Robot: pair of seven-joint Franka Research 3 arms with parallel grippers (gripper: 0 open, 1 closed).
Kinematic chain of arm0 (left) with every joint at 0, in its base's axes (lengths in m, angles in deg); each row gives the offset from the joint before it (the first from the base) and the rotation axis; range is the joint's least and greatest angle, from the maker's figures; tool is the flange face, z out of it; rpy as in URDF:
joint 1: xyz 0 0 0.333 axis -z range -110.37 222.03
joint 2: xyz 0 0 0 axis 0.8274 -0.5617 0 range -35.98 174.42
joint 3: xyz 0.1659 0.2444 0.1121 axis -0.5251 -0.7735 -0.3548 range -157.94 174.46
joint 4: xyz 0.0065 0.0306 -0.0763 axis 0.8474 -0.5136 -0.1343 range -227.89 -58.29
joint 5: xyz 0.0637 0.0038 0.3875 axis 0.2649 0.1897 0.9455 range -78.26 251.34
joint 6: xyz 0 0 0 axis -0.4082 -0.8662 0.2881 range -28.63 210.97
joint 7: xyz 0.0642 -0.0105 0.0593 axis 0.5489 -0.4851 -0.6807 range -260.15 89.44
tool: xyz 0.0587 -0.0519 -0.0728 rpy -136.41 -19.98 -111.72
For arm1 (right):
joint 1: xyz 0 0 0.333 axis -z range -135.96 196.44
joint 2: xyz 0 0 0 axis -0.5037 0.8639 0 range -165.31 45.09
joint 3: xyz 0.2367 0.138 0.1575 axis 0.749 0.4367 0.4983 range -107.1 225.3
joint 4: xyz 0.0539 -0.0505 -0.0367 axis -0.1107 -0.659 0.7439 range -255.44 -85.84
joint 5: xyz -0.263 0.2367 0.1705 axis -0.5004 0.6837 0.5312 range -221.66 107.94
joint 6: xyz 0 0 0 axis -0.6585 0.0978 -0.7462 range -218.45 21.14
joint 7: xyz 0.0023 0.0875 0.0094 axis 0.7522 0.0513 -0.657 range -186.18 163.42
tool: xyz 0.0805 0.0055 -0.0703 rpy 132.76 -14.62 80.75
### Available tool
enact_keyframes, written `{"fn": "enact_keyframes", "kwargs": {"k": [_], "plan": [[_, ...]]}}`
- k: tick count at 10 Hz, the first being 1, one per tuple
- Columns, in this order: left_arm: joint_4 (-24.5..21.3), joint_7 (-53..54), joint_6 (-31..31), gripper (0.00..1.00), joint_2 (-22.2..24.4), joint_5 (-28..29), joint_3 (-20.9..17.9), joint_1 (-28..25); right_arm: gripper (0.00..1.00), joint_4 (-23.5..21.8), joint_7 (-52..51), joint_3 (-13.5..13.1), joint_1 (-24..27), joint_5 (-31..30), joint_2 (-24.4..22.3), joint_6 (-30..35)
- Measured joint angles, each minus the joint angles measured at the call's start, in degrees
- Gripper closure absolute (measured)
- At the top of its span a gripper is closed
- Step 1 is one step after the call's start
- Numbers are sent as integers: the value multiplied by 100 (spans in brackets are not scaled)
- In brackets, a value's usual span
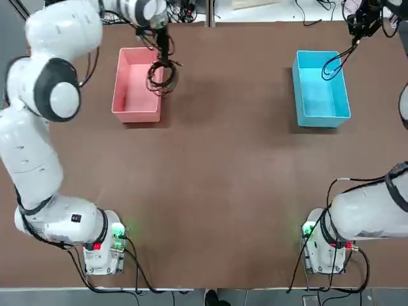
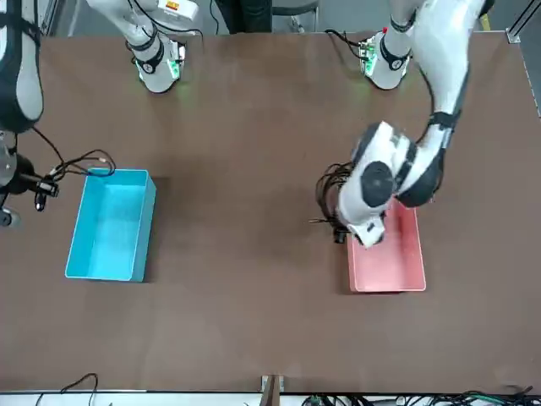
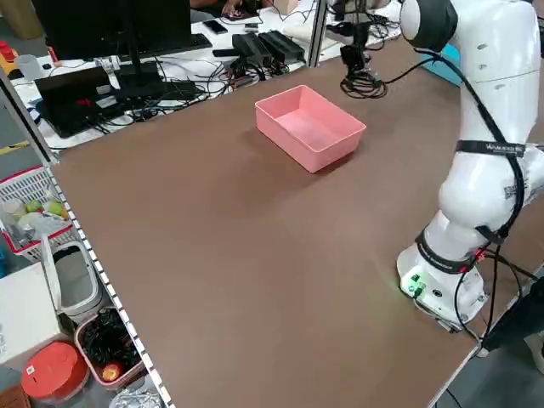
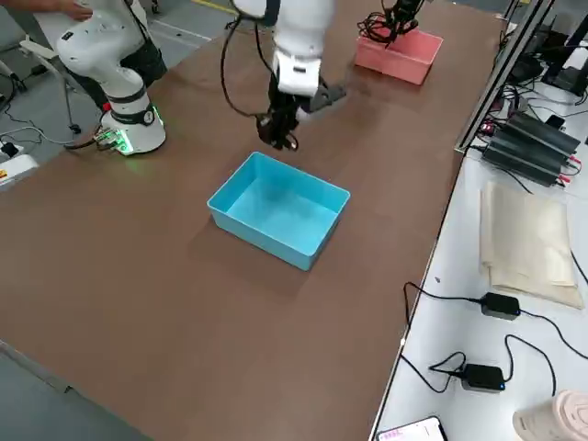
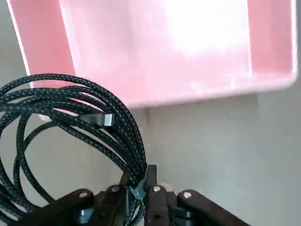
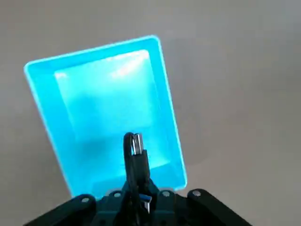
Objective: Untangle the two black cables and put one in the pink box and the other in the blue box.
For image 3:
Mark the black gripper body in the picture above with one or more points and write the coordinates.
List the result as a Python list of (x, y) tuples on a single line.
[(360, 36)]

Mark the black power supply unit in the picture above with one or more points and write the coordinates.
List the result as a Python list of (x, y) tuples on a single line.
[(251, 47), (282, 44)]

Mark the crumpled silver foil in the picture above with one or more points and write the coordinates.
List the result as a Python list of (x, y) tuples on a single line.
[(136, 399)]

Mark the black keyboard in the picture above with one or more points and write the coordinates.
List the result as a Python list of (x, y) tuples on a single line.
[(195, 42)]

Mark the blue plastic box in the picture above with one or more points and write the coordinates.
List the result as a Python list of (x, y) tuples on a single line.
[(450, 64)]

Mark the red round container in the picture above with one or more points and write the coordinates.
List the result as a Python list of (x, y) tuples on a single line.
[(53, 370)]

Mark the white plastic cup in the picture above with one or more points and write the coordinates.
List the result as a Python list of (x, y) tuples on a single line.
[(26, 68)]

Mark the white cardboard box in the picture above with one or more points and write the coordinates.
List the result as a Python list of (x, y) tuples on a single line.
[(21, 310)]

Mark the red apple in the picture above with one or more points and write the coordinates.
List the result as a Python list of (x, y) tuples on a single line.
[(111, 372)]

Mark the white plastic basket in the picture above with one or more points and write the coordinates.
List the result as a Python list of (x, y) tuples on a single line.
[(25, 183)]

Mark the black smartphone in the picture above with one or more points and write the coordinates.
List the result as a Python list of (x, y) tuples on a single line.
[(215, 26)]

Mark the white lidded bin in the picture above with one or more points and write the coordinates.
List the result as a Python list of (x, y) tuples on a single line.
[(74, 280)]

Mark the person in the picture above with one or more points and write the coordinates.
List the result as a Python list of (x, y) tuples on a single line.
[(514, 314), (231, 7)]

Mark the aluminium frame post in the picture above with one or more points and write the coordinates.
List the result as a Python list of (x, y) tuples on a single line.
[(25, 123), (319, 30)]

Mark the folded beige cloth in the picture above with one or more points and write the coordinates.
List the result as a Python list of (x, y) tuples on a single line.
[(297, 30)]

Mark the black monitor stand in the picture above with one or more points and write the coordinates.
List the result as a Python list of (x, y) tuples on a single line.
[(135, 72)]

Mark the aluminium table edge rail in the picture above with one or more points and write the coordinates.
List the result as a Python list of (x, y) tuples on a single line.
[(106, 280)]

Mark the black laptop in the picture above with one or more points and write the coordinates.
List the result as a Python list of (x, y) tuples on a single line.
[(72, 106)]

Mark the pink plastic box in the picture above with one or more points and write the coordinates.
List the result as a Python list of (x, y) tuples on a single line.
[(314, 127)]

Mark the black monitor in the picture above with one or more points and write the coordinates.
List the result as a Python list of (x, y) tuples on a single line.
[(85, 25)]

